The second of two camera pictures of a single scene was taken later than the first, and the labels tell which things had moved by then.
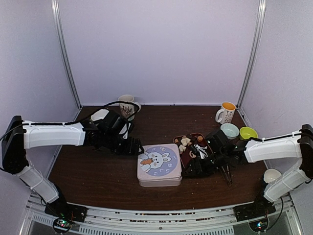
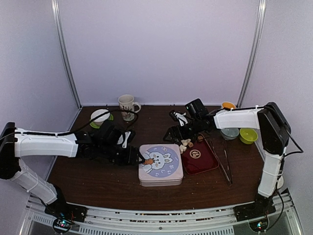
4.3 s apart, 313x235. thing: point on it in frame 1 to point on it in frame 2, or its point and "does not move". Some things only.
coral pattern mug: (126, 109) does not move
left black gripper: (128, 150) to (130, 157)
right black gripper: (193, 163) to (172, 129)
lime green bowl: (246, 132) does not move
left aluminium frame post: (55, 8) does not move
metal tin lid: (159, 162) does not move
